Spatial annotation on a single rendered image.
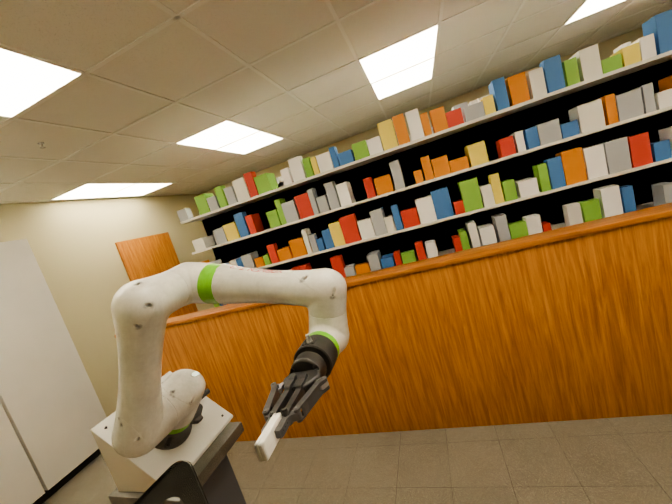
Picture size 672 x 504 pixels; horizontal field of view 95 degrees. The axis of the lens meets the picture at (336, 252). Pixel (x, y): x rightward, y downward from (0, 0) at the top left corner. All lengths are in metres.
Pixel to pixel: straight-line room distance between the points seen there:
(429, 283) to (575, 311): 0.79
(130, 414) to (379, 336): 1.51
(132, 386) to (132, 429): 0.13
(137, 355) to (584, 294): 2.08
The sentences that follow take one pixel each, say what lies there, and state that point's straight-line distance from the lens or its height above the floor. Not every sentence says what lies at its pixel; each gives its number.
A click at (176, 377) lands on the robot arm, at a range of 1.21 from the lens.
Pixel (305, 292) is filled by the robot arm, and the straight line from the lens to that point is 0.77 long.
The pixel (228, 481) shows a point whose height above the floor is 0.77.
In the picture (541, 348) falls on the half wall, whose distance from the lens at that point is 2.25.
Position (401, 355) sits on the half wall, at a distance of 2.20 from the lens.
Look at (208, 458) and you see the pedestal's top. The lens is 1.34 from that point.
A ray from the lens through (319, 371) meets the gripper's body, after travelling 0.69.
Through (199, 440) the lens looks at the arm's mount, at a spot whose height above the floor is 0.97.
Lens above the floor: 1.63
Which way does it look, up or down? 8 degrees down
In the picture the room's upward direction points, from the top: 17 degrees counter-clockwise
